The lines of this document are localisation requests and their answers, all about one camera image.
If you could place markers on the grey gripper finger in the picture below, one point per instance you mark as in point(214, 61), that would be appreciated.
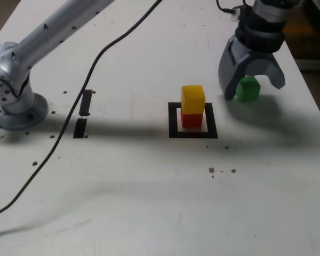
point(230, 69)
point(258, 66)

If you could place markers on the green cube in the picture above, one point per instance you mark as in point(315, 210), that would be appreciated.
point(248, 92)

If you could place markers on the yellow cube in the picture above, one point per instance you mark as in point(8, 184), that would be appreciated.
point(192, 100)

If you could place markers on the red cube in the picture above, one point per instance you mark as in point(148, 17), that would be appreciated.
point(192, 120)

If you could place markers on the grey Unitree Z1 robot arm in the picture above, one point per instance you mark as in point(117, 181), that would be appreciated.
point(42, 37)

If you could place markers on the black tape square outline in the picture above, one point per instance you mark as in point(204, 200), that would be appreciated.
point(173, 122)

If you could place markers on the brown wooden furniture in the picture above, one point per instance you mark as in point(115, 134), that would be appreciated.
point(314, 40)

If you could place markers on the black tape strip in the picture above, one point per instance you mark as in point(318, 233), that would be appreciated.
point(80, 129)

